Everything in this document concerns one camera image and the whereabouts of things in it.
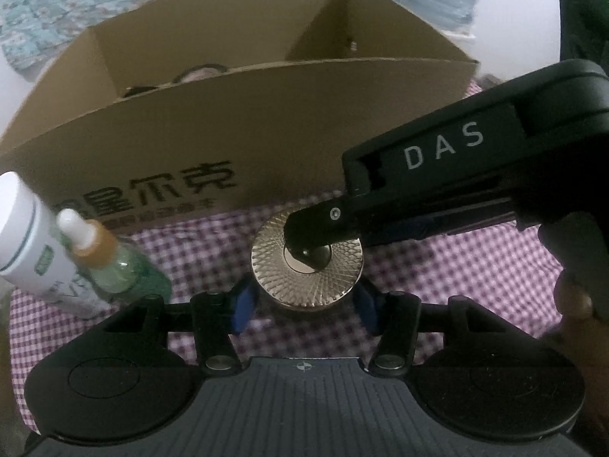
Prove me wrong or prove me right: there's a gold round metal tin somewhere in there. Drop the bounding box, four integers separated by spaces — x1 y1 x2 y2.
251 209 363 313

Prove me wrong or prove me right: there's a green dropper bottle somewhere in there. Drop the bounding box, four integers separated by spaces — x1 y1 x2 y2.
57 208 171 305

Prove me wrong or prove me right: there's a white medicine bottle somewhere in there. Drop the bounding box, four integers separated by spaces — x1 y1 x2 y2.
1 171 108 319

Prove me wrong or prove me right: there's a person's right hand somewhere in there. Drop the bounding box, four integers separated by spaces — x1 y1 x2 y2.
538 214 608 426

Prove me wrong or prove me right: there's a purple checkered tablecloth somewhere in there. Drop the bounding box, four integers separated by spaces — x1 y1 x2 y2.
8 80 572 435

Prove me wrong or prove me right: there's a brown cardboard box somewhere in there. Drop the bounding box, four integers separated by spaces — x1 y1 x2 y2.
1 0 478 232

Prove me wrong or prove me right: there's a black tape roll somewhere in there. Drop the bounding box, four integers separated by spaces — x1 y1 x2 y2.
171 63 229 85

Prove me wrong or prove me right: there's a black oval case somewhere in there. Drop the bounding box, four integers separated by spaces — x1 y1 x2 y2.
123 86 159 98

